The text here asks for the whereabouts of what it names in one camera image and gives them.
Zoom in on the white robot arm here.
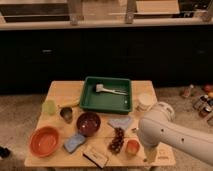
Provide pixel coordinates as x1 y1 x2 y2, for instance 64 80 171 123
137 102 213 166

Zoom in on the metal cup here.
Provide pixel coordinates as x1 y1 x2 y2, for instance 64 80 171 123
60 107 73 123

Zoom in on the light green cup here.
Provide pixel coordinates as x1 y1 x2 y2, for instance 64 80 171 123
42 100 56 115

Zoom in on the bunch of dark grapes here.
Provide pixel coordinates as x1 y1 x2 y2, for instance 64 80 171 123
108 128 124 154

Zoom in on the grey blue cloth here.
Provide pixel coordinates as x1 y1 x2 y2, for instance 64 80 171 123
108 116 133 130

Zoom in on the white cylindrical container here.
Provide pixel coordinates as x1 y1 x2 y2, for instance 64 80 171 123
136 93 154 111

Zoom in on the wooden block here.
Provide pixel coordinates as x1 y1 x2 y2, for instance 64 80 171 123
83 145 109 169

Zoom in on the dark red bowl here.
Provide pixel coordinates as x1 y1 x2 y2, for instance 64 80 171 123
76 112 101 137

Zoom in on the green plastic tray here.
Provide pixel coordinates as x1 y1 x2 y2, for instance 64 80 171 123
80 76 132 114

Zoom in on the blue sponge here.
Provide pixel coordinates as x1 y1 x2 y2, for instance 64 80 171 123
64 133 86 153

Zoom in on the white spatula in tray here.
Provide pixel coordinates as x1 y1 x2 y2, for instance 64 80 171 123
95 84 127 95

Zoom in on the yellow banana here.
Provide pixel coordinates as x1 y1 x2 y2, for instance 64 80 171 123
58 101 79 108

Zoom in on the orange bowl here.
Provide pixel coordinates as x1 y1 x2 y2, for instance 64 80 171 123
29 126 59 158

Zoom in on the black object on floor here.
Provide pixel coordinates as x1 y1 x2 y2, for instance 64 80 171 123
0 146 11 158

